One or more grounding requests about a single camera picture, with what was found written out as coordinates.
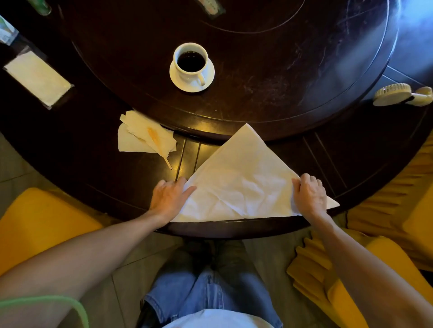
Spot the person's left hand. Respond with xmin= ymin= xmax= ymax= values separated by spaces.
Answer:
xmin=148 ymin=176 xmax=198 ymax=225

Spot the cream handheld fan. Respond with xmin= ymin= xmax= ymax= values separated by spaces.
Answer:
xmin=373 ymin=83 xmax=433 ymax=108

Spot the flat cream paper tissue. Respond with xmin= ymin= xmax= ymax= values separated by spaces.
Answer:
xmin=117 ymin=122 xmax=160 ymax=153

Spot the green bottle pink cap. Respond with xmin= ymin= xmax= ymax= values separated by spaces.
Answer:
xmin=27 ymin=0 xmax=52 ymax=17

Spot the dark wooden turntable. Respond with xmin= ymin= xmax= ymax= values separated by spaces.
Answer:
xmin=55 ymin=0 xmax=401 ymax=142

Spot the white shirt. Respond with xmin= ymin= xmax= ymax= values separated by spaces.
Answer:
xmin=162 ymin=308 xmax=275 ymax=328

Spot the white cloth napkin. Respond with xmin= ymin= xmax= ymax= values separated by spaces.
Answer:
xmin=170 ymin=123 xmax=340 ymax=223

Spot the white tissue pack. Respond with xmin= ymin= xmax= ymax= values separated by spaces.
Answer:
xmin=3 ymin=50 xmax=74 ymax=109

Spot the white coffee cup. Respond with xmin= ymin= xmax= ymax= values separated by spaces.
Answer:
xmin=173 ymin=42 xmax=210 ymax=87

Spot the wooden stir stick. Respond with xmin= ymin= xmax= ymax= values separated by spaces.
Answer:
xmin=147 ymin=127 xmax=173 ymax=170

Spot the dark wooden round table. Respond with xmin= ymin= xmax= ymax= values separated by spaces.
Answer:
xmin=0 ymin=0 xmax=433 ymax=240

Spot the folded cream paper tissue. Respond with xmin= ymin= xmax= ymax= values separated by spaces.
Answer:
xmin=120 ymin=110 xmax=178 ymax=159

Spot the white saucer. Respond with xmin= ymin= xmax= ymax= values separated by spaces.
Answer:
xmin=169 ymin=57 xmax=216 ymax=94

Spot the person's right hand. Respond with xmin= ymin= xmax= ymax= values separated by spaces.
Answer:
xmin=292 ymin=173 xmax=328 ymax=223

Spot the black tray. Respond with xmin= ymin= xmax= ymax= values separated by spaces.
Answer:
xmin=1 ymin=35 xmax=75 ymax=111

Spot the person's left forearm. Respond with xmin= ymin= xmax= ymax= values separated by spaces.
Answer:
xmin=0 ymin=211 xmax=168 ymax=328

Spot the colourful printed box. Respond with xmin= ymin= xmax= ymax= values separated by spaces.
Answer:
xmin=0 ymin=15 xmax=19 ymax=46

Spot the green cable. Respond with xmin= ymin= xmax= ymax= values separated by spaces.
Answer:
xmin=0 ymin=296 xmax=90 ymax=328

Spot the person's right forearm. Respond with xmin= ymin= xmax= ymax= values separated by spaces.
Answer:
xmin=309 ymin=213 xmax=433 ymax=328

